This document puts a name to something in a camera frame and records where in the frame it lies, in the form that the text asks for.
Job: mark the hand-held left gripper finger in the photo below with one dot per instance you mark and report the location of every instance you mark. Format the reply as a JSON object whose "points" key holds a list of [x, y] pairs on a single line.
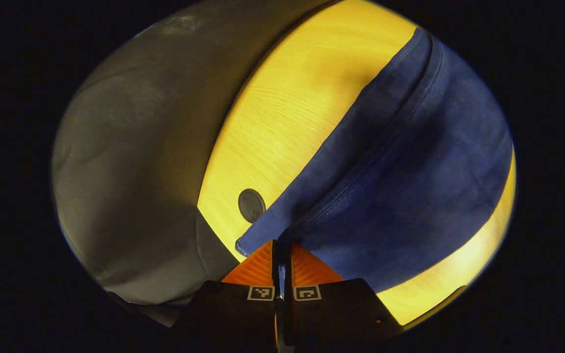
{"points": [[276, 279], [287, 274]]}

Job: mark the blue denim jeans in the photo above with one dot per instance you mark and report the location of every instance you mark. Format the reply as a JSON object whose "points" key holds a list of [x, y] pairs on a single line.
{"points": [[410, 171]]}

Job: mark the round black table grommet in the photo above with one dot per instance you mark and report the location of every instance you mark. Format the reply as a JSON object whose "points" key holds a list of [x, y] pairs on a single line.
{"points": [[251, 206]]}

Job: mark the black backdrop cloth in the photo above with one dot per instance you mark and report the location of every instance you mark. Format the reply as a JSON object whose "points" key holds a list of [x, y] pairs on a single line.
{"points": [[140, 147]]}

